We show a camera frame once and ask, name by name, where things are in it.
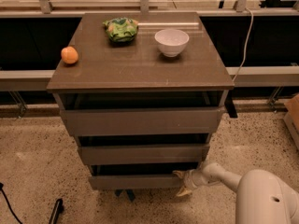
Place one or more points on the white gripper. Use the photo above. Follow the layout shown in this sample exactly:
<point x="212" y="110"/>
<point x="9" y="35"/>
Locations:
<point x="189" y="179"/>

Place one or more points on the grey bottom drawer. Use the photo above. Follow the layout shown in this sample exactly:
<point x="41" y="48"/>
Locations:
<point x="138" y="176"/>

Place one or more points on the grey drawer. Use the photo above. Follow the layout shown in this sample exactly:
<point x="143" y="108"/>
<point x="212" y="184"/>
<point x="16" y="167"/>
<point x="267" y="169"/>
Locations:
<point x="138" y="176"/>
<point x="111" y="155"/>
<point x="141" y="121"/>

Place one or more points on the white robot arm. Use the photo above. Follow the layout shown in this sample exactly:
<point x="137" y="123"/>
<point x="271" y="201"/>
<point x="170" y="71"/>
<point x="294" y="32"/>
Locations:
<point x="261" y="197"/>

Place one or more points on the grey middle drawer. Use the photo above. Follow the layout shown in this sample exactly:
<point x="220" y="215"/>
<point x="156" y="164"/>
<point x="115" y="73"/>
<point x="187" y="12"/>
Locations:
<point x="111" y="155"/>

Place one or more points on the grey top drawer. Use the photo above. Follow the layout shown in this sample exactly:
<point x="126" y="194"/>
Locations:
<point x="141" y="121"/>

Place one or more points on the grey drawer cabinet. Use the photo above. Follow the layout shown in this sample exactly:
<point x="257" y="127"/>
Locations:
<point x="139" y="76"/>

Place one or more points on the cardboard box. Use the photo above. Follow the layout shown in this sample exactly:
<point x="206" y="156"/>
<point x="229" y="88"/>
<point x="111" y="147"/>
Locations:
<point x="291" y="118"/>

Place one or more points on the black object on floor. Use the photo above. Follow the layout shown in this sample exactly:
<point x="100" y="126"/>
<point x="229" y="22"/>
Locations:
<point x="56" y="211"/>

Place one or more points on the white ceramic bowl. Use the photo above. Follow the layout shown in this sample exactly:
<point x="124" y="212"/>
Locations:
<point x="171" y="42"/>

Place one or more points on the green chip bag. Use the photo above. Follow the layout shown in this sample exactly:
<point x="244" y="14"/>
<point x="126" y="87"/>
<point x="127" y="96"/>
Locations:
<point x="121" y="29"/>

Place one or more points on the orange fruit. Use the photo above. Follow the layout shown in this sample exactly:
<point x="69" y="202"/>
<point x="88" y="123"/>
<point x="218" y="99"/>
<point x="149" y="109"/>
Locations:
<point x="69" y="55"/>

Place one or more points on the metal railing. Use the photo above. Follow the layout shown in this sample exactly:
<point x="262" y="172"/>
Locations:
<point x="252" y="76"/>

